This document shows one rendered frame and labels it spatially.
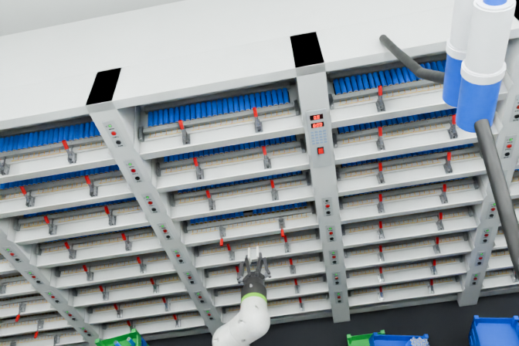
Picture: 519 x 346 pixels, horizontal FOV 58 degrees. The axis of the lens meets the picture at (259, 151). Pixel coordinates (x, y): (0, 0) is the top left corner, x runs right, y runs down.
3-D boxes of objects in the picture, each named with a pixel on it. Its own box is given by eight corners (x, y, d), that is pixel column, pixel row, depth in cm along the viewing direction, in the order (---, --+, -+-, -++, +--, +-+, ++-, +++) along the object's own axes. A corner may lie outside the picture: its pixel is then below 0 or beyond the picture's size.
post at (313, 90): (350, 320, 266) (324, 62, 147) (334, 323, 267) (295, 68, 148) (344, 289, 280) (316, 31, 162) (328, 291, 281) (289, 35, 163)
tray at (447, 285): (461, 293, 253) (466, 287, 241) (348, 307, 258) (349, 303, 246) (449, 256, 262) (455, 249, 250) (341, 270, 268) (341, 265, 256)
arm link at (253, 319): (277, 334, 152) (253, 317, 149) (251, 353, 156) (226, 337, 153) (276, 302, 165) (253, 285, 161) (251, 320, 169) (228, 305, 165)
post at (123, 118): (229, 336, 272) (112, 100, 154) (213, 338, 273) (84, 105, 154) (229, 304, 286) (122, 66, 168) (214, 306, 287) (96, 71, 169)
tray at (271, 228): (319, 227, 208) (318, 220, 199) (186, 247, 213) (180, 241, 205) (312, 186, 217) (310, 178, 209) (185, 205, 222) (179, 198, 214)
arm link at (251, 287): (263, 288, 162) (237, 293, 163) (270, 313, 167) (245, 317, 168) (262, 276, 167) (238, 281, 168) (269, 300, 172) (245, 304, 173)
